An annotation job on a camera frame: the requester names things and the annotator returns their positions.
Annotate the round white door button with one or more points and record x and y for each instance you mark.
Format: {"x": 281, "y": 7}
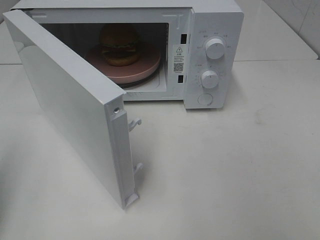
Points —
{"x": 205, "y": 99}

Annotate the pink round plate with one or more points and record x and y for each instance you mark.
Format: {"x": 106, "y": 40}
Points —
{"x": 146, "y": 65}

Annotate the white microwave door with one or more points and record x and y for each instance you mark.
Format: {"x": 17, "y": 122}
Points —
{"x": 84, "y": 105}

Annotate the burger with lettuce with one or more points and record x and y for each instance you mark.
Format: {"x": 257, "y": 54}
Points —
{"x": 119, "y": 44}

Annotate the white warning label sticker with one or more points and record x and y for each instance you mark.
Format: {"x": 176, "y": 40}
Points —
{"x": 178, "y": 58}

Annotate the lower white round knob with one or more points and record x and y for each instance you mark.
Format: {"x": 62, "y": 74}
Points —
{"x": 209, "y": 79}

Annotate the white round knob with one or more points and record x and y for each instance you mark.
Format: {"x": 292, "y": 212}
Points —
{"x": 209, "y": 79}
{"x": 215, "y": 48}

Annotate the white microwave oven body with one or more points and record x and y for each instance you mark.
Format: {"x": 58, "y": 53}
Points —
{"x": 165, "y": 23}

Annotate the upper white round knob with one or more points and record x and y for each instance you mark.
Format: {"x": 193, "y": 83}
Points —
{"x": 215, "y": 48}

